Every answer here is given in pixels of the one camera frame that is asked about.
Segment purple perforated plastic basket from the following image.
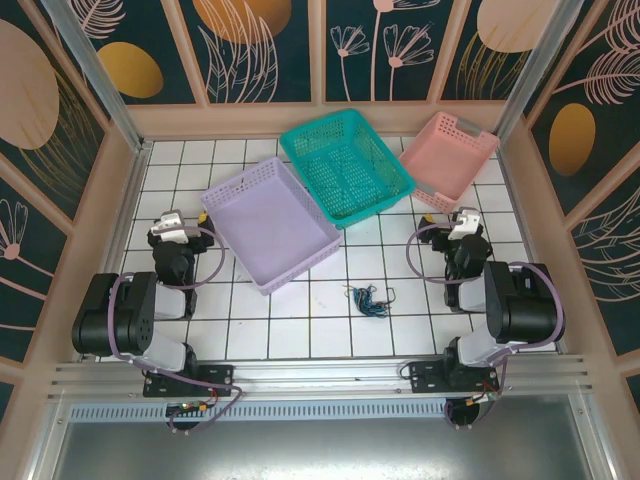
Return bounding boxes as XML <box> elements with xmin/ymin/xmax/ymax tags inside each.
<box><xmin>199</xmin><ymin>156</ymin><xmax>345</xmax><ymax>297</ymax></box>

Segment pink perforated plastic basket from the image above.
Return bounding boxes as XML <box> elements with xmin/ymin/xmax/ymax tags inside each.
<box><xmin>398</xmin><ymin>110</ymin><xmax>501</xmax><ymax>215</ymax></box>

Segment teal perforated plastic basket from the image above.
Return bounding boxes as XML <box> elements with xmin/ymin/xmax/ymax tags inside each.
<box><xmin>278</xmin><ymin>108</ymin><xmax>417</xmax><ymax>231</ymax></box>

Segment grey metal sheet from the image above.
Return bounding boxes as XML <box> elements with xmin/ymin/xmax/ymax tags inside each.
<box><xmin>49</xmin><ymin>422</ymin><xmax>609</xmax><ymax>480</ymax></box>

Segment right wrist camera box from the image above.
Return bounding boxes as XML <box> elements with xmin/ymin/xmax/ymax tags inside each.
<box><xmin>447</xmin><ymin>206</ymin><xmax>482</xmax><ymax>242</ymax></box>

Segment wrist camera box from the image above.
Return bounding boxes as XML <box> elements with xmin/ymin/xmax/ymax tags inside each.
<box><xmin>447</xmin><ymin>206</ymin><xmax>482</xmax><ymax>242</ymax></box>
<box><xmin>151</xmin><ymin>211</ymin><xmax>190</xmax><ymax>237</ymax></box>

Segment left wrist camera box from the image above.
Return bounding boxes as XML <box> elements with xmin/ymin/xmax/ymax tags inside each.
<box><xmin>151</xmin><ymin>211</ymin><xmax>190</xmax><ymax>237</ymax></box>

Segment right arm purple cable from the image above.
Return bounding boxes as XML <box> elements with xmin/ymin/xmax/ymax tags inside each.
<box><xmin>405</xmin><ymin>223</ymin><xmax>566</xmax><ymax>432</ymax></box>

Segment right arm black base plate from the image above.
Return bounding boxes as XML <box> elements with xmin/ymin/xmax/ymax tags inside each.
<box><xmin>408</xmin><ymin>360</ymin><xmax>501</xmax><ymax>397</ymax></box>

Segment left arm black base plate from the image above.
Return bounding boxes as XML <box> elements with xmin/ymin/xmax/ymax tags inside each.
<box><xmin>143</xmin><ymin>363</ymin><xmax>236</xmax><ymax>400</ymax></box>

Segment aluminium corner post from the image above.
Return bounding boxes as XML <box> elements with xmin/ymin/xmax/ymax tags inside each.
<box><xmin>38</xmin><ymin>0</ymin><xmax>151</xmax><ymax>154</ymax></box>
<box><xmin>493</xmin><ymin>0</ymin><xmax>572</xmax><ymax>147</ymax></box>

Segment long aluminium mounting rail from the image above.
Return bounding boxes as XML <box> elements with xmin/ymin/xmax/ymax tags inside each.
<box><xmin>46</xmin><ymin>353</ymin><xmax>596</xmax><ymax>407</ymax></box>

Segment grey slotted cable duct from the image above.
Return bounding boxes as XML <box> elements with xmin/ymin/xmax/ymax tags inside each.
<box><xmin>67</xmin><ymin>402</ymin><xmax>576</xmax><ymax>425</ymax></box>

